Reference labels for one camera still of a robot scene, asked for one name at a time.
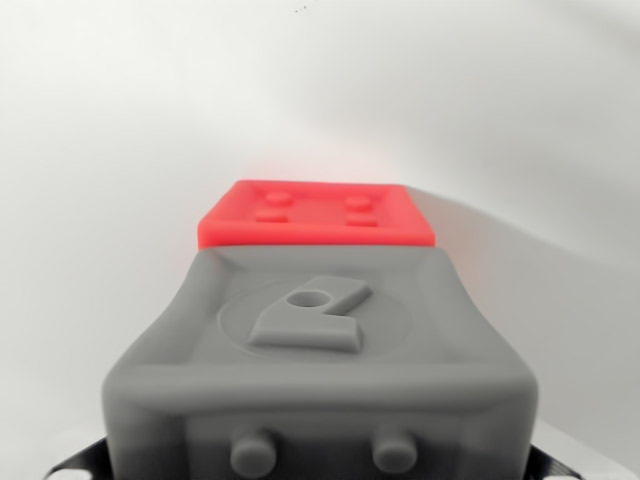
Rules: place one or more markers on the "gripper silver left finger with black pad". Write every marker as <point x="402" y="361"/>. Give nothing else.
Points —
<point x="80" y="457"/>

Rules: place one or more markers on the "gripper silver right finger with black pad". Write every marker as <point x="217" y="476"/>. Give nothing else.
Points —
<point x="550" y="462"/>

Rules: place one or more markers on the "grey dice cube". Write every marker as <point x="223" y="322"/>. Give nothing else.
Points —
<point x="320" y="370"/>

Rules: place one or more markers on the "red dice cube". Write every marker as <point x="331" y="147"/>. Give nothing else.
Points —
<point x="315" y="212"/>

